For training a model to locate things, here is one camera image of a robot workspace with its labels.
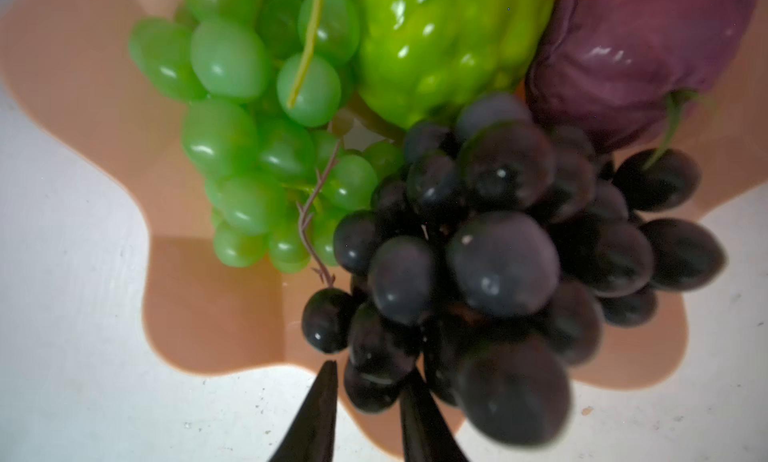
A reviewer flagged dark purple grape bunch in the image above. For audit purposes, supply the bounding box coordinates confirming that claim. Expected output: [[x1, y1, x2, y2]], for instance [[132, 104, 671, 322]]
[[299, 94, 726, 446]]

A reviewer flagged green grape bunch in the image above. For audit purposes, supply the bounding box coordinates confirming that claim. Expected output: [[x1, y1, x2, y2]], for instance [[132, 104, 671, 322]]
[[128, 0, 402, 273]]

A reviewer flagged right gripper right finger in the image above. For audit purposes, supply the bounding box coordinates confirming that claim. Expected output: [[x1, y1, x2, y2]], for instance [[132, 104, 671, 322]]
[[399, 369, 468, 462]]

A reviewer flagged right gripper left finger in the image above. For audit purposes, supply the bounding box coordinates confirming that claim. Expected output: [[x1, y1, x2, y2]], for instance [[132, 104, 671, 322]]
[[269, 360, 339, 462]]

